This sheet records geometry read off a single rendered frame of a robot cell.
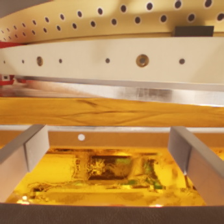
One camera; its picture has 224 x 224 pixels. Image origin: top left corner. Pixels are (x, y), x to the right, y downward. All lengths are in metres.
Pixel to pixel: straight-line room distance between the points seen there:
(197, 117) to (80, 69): 0.20
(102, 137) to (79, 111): 0.06
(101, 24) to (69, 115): 0.14
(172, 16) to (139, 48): 0.06
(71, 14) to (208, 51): 0.19
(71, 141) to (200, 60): 0.22
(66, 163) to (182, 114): 0.21
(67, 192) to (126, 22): 0.27
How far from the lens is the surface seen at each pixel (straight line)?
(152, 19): 0.24
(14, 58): 0.33
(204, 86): 0.26
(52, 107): 0.27
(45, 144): 0.17
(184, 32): 0.21
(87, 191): 0.29
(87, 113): 0.26
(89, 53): 0.21
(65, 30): 0.29
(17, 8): 0.36
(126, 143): 0.28
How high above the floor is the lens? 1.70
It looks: 16 degrees up
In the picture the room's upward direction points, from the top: 179 degrees counter-clockwise
